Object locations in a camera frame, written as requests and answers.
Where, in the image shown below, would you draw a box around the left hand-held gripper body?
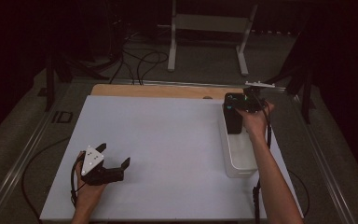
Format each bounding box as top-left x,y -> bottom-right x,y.
80,145 -> 125,187

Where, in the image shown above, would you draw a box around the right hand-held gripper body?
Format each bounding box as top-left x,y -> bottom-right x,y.
236,80 -> 276,114

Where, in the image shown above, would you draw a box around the black phone case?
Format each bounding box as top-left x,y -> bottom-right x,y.
223,92 -> 246,135

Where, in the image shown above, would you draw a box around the white plastic bin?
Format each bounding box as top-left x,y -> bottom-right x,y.
219,102 -> 259,179

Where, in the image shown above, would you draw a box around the person's right hand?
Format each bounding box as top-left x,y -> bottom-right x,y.
234,102 -> 275,141

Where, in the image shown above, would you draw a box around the person's left hand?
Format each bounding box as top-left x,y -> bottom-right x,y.
74,151 -> 107,203

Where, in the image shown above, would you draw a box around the black stand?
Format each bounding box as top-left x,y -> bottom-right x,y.
45,52 -> 110,112
251,27 -> 316,125

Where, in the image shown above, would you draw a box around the wooden table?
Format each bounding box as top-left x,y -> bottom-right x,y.
90,83 -> 250,101

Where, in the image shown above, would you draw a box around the white metal stand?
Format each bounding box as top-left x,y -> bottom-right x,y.
157,0 -> 259,77

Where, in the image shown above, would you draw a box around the left hand-held gripper cable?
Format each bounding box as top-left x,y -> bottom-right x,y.
21,136 -> 85,223

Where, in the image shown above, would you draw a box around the hand-held gripper cable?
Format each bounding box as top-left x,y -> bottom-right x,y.
21,136 -> 85,223
252,99 -> 310,224

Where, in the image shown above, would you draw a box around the black floor cables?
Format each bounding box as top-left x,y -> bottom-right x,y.
108,31 -> 170,86

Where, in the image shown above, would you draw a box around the aluminium floor frame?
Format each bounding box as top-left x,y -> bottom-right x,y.
0,77 -> 358,224

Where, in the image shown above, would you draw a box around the right hand-held gripper cable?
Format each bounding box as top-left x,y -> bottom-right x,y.
252,99 -> 310,224

